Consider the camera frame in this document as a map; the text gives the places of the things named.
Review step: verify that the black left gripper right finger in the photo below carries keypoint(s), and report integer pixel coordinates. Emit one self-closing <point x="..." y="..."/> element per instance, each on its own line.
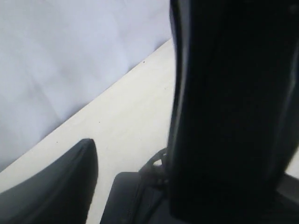
<point x="289" y="191"/>

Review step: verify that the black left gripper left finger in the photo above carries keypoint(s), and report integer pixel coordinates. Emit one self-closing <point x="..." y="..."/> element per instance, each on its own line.
<point x="59" y="194"/>

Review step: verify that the black plastic tool case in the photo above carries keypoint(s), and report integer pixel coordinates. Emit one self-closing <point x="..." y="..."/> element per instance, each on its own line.
<point x="234" y="124"/>

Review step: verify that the white backdrop curtain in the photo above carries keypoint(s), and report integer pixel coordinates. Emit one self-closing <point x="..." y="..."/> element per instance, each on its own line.
<point x="56" y="56"/>

